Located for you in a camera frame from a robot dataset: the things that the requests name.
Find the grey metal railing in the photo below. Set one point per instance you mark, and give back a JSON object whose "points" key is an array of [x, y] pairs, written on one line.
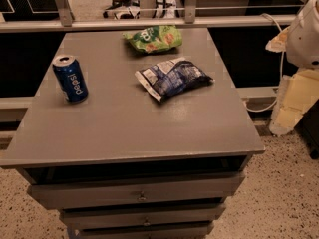
{"points": [[82, 15]]}

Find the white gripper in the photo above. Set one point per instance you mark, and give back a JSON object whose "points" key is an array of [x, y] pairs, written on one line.
{"points": [[304, 42]]}

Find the middle grey drawer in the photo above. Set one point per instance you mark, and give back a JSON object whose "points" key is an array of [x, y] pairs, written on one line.
{"points": [[145, 216]]}

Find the top grey drawer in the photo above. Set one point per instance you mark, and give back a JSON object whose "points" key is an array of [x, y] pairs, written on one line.
{"points": [[136, 191]]}

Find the blue chip bag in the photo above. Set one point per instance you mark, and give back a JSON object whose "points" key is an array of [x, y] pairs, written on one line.
{"points": [[170, 78]]}

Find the grey drawer cabinet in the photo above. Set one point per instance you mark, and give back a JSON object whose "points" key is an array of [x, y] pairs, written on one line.
{"points": [[121, 132]]}

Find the green chip bag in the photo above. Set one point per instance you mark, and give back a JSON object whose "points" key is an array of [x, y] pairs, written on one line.
{"points": [[155, 39]]}

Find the blue pepsi can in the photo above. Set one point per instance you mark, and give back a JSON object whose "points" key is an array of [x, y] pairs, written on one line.
{"points": [[71, 80]]}

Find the black office chair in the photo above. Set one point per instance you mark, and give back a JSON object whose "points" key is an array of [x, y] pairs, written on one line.
{"points": [[123, 9]]}

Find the grey drawer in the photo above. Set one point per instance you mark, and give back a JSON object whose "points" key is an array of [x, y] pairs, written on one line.
{"points": [[145, 216], [163, 231], [136, 191]]}

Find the bottom grey drawer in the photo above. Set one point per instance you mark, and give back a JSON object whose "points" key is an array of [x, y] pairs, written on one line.
{"points": [[163, 231]]}

